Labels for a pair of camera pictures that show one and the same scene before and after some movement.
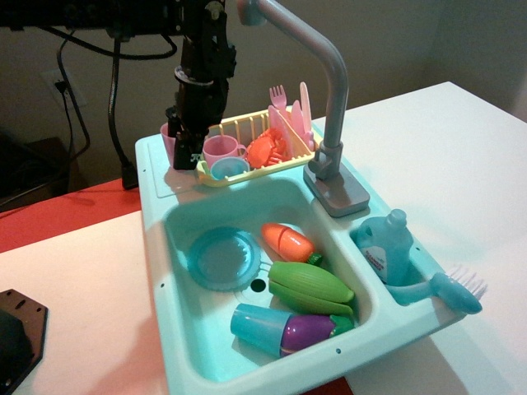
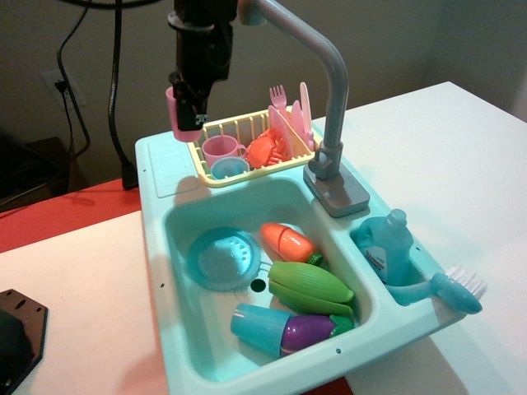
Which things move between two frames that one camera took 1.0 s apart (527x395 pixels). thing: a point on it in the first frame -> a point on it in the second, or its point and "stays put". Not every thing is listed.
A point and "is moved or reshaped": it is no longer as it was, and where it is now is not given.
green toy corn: (305, 289) stays put
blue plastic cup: (261, 327) stays put
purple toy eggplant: (302, 329) stays put
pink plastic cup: (169, 143) is moved or reshaped
